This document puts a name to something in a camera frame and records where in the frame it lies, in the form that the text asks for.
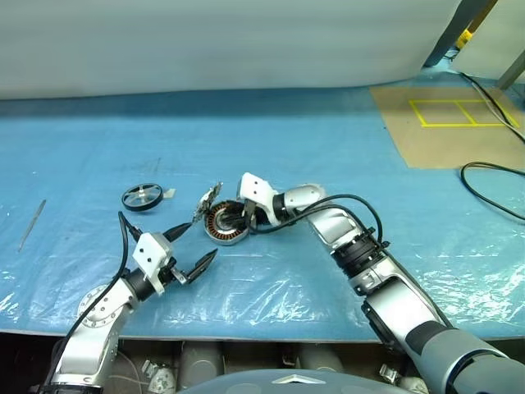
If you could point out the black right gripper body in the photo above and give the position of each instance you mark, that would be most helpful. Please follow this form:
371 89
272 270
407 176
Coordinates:
254 213

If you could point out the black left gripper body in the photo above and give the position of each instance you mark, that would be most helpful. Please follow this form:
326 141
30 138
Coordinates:
174 273

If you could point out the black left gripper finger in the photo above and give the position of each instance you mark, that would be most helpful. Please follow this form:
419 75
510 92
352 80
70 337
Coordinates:
202 267
178 233

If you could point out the silver round housing lid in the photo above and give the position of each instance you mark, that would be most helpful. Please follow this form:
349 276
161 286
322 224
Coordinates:
205 203

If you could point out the black spoked rotor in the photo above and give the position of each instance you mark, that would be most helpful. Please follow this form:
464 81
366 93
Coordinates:
139 207

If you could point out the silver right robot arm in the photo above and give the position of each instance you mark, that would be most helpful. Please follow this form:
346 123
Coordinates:
340 230

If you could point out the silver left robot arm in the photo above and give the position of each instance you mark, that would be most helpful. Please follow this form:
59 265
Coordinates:
98 316

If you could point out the small pale paper label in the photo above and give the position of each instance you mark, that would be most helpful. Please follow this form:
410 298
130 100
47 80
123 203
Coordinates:
169 193

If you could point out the blue plastic table cover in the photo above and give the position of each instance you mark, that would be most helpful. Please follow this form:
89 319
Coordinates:
287 143

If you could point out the grey rounded cylinder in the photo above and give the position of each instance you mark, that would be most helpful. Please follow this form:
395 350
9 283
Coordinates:
320 357
201 361

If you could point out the grey robot torso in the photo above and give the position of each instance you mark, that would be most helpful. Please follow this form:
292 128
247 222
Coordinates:
254 383

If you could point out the white foam backdrop sheet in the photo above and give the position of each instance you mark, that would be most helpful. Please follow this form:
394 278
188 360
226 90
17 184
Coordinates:
205 41

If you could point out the brown cardboard sheet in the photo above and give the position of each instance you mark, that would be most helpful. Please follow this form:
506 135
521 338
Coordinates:
443 147

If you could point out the small yellow object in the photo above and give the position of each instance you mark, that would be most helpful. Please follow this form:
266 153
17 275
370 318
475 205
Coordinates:
463 39

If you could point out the white panel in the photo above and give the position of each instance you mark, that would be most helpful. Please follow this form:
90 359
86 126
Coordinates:
492 45

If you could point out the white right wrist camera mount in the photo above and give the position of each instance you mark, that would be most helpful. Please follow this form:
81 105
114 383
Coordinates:
256 189

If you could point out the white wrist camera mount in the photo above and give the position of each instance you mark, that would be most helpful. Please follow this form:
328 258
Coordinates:
256 189
149 250

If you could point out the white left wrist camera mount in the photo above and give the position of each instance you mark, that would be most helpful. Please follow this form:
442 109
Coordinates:
149 250

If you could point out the small metal bracket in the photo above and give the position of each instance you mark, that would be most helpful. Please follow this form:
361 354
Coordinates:
387 373
158 375

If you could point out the grey slanted post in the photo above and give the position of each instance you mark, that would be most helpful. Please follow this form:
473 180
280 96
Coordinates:
512 71
447 41

